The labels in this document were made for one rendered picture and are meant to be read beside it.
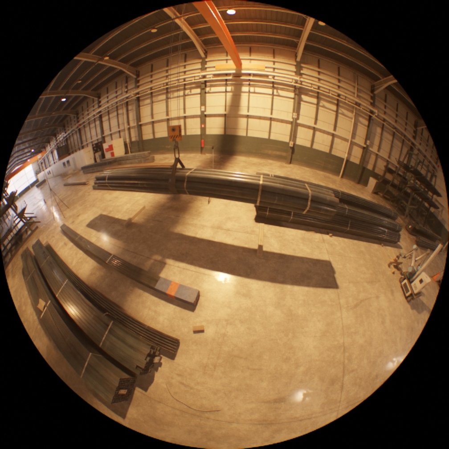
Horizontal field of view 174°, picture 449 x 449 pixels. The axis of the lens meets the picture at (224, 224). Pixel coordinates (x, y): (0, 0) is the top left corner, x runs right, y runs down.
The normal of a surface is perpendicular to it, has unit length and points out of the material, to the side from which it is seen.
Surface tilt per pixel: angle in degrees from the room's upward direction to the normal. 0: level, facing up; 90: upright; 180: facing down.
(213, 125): 90
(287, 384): 0
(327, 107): 90
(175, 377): 0
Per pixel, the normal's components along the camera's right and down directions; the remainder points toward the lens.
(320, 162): -0.23, 0.61
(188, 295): 0.02, -0.77
